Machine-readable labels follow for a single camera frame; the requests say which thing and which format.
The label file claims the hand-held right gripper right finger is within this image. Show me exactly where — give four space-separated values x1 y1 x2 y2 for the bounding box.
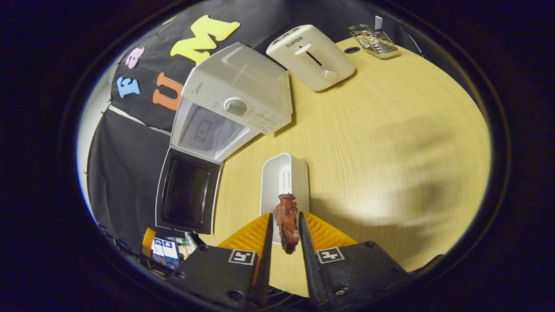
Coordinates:
298 211 410 306

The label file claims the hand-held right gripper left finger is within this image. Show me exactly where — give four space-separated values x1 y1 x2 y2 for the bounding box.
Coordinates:
167 212 274 309

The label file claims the reddish brown meat slice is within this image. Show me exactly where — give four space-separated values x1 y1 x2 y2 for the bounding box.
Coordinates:
273 194 300 255

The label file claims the white microwave oven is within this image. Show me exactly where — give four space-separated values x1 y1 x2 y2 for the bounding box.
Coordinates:
155 42 293 235

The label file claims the white rectangular plastic tray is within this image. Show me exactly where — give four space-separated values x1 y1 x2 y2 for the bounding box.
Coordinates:
260 153 310 244

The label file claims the white toaster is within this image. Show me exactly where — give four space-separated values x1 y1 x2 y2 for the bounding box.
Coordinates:
266 24 356 92

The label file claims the clear wire utensil holder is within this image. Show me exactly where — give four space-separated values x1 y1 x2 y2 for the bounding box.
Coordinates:
347 24 401 60

